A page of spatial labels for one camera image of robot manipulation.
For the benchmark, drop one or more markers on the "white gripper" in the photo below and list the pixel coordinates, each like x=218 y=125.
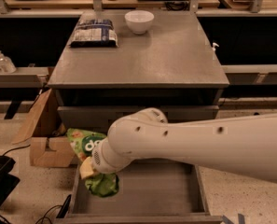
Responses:
x=101 y=164

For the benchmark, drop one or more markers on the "green rice chip bag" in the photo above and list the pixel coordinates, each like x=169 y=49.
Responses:
x=82 y=143

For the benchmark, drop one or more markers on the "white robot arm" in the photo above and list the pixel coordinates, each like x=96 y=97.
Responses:
x=242 y=146

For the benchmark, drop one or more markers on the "open grey middle drawer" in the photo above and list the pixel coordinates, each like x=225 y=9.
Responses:
x=150 y=192

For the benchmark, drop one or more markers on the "grey drawer cabinet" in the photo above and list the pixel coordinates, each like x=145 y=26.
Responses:
x=171 y=64

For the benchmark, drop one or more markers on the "blue white snack bag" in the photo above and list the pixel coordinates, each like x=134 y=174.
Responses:
x=94 y=33

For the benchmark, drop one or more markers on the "cardboard box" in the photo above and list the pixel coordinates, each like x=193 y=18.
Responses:
x=49 y=147

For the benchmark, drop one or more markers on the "grey metal shelf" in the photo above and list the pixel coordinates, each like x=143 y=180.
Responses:
x=25 y=77

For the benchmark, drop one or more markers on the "clear plastic bottle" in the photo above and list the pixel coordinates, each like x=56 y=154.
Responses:
x=6 y=64

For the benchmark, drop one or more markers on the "white ceramic bowl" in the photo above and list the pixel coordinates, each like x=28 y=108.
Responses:
x=139 y=21

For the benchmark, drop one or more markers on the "small white pump bottle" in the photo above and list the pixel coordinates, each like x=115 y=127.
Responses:
x=215 y=46

